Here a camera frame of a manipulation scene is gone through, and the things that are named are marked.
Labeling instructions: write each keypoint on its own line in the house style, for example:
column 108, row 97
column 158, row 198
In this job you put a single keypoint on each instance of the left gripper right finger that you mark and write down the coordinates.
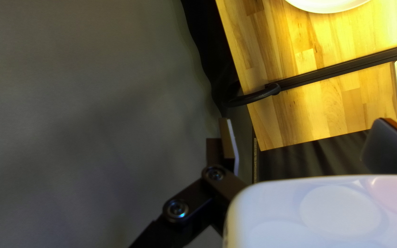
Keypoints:
column 391, row 151

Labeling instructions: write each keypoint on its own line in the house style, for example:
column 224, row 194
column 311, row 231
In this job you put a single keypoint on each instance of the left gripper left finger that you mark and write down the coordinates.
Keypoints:
column 227, row 151

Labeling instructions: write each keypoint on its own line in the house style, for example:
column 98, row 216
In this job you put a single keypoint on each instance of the pale grey round plate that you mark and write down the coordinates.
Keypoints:
column 326, row 5

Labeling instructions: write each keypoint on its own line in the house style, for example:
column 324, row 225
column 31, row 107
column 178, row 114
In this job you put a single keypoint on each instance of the black frame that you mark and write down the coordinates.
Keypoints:
column 339, row 70

